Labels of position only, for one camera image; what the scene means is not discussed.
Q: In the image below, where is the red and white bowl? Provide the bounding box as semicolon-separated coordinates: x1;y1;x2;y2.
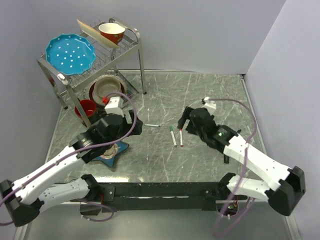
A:
98;22;126;45

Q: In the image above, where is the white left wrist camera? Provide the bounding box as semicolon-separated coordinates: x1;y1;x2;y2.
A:
103;96;124;117

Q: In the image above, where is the beige bowl on rack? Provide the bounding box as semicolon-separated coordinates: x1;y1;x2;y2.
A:
92;76;121;101

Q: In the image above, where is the white marker with green tip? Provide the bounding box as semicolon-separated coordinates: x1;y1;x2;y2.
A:
169;126;178;147

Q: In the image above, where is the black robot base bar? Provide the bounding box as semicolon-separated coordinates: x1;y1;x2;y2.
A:
79;181;248;216

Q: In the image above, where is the red cup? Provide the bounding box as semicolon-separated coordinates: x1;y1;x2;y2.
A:
79;99;97;118

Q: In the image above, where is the metal dish rack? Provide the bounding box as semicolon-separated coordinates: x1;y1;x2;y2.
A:
36;16;148;126

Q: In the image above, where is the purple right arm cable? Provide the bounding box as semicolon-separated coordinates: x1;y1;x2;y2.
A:
208;98;258;238

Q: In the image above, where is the beige rectangular plate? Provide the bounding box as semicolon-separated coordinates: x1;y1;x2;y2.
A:
77;19;120;49

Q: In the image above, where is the small glass bowl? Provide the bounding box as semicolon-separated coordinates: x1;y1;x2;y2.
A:
101;143;118;160

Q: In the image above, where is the blue star shaped dish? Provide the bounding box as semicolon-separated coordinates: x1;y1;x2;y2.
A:
92;141;130;168

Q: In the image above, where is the white marker with red tip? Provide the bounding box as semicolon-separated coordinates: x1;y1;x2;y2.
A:
179;128;184;147

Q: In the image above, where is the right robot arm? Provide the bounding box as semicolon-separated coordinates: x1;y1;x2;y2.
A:
177;106;306;216

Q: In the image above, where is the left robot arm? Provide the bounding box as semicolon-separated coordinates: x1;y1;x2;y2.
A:
0;109;143;227

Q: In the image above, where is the thin white pen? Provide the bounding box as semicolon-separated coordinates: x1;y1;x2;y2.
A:
144;123;160;128

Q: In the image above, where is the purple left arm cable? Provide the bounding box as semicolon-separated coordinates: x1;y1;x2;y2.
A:
0;91;138;225

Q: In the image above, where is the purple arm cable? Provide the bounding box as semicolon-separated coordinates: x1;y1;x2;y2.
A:
208;98;258;238
0;91;138;225

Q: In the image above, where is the blue polka dot plate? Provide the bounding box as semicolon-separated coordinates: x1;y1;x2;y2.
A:
45;33;96;76

